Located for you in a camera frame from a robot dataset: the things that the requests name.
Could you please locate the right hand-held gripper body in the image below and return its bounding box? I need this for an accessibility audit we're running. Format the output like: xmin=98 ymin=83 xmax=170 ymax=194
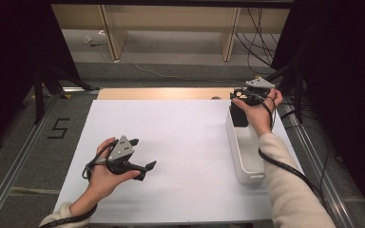
xmin=229 ymin=77 xmax=276 ymax=106

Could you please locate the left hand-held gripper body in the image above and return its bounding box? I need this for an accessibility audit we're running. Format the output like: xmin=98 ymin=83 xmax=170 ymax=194
xmin=106 ymin=135 xmax=135 ymax=176

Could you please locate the black smartphone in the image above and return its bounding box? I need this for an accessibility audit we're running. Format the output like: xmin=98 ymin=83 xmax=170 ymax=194
xmin=229 ymin=102 xmax=250 ymax=128

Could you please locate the white rectangular plastic bin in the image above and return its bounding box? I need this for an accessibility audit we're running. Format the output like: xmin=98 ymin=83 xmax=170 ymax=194
xmin=225 ymin=104 xmax=266 ymax=185

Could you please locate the person's right hand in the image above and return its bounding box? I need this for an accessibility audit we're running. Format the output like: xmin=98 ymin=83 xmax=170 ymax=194
xmin=232 ymin=88 xmax=284 ymax=138

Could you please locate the person's left hand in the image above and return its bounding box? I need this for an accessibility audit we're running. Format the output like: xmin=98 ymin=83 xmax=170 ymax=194
xmin=86 ymin=137 xmax=143 ymax=204

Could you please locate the white table board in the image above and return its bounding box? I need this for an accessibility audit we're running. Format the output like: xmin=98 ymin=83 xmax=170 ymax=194
xmin=53 ymin=98 xmax=306 ymax=224

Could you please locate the black metal stand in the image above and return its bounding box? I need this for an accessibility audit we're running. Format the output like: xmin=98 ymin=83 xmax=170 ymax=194
xmin=250 ymin=58 xmax=306 ymax=125
xmin=32 ymin=61 xmax=101 ymax=125

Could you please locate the black curtain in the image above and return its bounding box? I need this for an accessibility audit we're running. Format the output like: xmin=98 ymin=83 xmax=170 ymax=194
xmin=0 ymin=0 xmax=81 ymax=157
xmin=270 ymin=0 xmax=365 ymax=222

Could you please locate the light wooden shelf unit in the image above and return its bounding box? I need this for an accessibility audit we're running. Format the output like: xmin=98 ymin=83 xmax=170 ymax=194
xmin=50 ymin=3 xmax=291 ymax=63

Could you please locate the left hand-held gripper cable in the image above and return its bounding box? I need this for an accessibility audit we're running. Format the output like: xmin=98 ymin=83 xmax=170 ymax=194
xmin=39 ymin=139 xmax=122 ymax=228

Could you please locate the hand-held gripper cable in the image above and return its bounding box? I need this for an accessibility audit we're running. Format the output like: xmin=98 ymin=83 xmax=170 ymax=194
xmin=243 ymin=89 xmax=328 ymax=211
xmin=39 ymin=139 xmax=122 ymax=228

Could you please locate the bundle of black hanging cables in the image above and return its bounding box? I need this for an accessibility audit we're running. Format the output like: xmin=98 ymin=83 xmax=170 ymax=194
xmin=234 ymin=8 xmax=281 ymax=75

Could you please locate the aluminium floor rail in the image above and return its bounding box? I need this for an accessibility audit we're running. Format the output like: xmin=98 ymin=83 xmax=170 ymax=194
xmin=0 ymin=94 xmax=62 ymax=228
xmin=279 ymin=104 xmax=359 ymax=228

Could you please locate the right hand-held gripper cable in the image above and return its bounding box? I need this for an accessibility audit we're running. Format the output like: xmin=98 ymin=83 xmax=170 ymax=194
xmin=243 ymin=89 xmax=328 ymax=211

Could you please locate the black floor cable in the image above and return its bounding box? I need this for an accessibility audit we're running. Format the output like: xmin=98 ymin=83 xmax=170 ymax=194
xmin=279 ymin=101 xmax=331 ymax=228

